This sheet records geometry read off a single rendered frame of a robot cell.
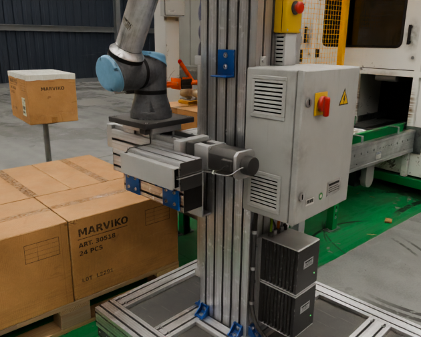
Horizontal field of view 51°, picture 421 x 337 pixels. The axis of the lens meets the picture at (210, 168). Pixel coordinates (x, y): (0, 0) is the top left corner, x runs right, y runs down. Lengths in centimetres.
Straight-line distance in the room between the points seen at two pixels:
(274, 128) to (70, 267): 119
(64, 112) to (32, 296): 216
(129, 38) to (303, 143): 62
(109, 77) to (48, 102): 247
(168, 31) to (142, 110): 204
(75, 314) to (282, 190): 125
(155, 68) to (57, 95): 243
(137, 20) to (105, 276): 128
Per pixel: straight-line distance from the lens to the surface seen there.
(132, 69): 145
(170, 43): 356
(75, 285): 217
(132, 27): 141
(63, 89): 393
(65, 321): 223
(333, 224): 328
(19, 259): 200
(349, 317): 201
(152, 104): 155
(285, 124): 132
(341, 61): 433
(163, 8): 348
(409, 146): 404
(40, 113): 389
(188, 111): 234
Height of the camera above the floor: 131
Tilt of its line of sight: 16 degrees down
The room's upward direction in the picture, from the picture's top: 1 degrees clockwise
